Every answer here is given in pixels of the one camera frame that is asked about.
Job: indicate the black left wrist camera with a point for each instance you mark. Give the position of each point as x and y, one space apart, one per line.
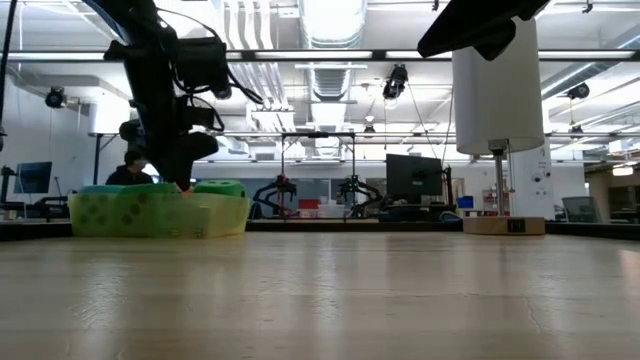
202 62

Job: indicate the large green foam die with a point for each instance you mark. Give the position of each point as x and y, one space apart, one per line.
150 189
220 188

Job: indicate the black background robot arm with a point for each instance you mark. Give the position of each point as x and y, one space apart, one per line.
280 192
50 205
355 190

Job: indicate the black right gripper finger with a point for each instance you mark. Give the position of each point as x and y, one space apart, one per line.
470 30

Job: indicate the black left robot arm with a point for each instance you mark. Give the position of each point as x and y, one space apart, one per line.
135 17

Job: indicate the large background computer monitor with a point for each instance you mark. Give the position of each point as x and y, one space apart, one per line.
414 175

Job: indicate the red storage crate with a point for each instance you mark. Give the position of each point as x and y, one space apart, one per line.
308 204

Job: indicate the small background computer monitor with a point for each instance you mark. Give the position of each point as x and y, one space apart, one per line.
32 177

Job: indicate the yellow translucent plastic bin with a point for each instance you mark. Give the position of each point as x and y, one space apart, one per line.
225 217

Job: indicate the person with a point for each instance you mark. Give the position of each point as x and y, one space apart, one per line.
129 172

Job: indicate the black background table stand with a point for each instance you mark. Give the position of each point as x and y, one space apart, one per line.
96 160

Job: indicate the black ceiling spotlight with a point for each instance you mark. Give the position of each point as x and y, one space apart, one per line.
224 93
578 90
396 82
55 97

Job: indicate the blue storage box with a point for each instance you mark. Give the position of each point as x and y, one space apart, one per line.
465 202

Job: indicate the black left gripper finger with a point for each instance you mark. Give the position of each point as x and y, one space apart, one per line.
150 155
197 147

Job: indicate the black background rig frame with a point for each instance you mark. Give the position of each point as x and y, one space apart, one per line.
317 134

